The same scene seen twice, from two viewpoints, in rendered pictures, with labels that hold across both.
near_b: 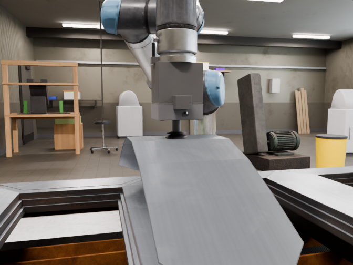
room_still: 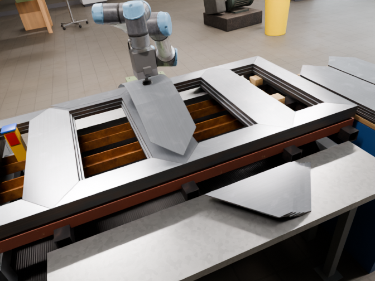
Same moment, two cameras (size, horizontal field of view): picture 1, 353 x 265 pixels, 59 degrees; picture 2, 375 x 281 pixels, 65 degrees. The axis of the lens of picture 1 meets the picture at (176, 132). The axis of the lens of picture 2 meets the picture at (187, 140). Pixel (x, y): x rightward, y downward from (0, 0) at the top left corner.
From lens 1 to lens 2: 0.68 m
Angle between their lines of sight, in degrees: 30
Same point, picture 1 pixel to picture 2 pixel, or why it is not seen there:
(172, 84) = (141, 62)
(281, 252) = (188, 131)
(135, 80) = not seen: outside the picture
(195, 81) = (152, 58)
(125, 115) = not seen: outside the picture
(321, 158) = (269, 14)
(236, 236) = (173, 129)
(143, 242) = (142, 130)
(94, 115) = not seen: outside the picture
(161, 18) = (129, 32)
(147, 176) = (139, 111)
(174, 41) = (138, 43)
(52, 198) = (86, 110)
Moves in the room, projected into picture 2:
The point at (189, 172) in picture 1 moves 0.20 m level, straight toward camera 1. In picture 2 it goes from (155, 105) to (157, 134)
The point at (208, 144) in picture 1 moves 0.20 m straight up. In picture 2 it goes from (162, 87) to (154, 36)
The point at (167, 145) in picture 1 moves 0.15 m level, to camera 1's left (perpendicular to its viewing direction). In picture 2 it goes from (144, 91) to (106, 97)
